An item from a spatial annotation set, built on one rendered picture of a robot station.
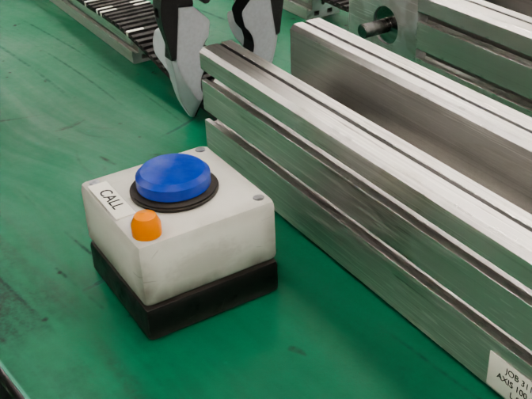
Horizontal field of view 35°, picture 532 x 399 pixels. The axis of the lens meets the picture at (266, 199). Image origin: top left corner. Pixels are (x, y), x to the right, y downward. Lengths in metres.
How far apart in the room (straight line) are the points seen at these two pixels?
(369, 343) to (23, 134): 0.35
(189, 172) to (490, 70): 0.27
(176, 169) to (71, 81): 0.33
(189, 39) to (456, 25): 0.20
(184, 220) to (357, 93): 0.18
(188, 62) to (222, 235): 0.23
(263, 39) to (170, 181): 0.25
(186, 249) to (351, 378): 0.10
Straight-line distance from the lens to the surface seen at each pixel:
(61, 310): 0.48
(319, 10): 0.88
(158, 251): 0.42
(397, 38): 0.71
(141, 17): 0.80
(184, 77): 0.64
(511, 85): 0.62
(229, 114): 0.56
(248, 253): 0.45
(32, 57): 0.84
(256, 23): 0.66
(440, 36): 0.67
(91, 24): 0.87
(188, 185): 0.44
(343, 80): 0.57
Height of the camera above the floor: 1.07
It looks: 31 degrees down
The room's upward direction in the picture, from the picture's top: 3 degrees counter-clockwise
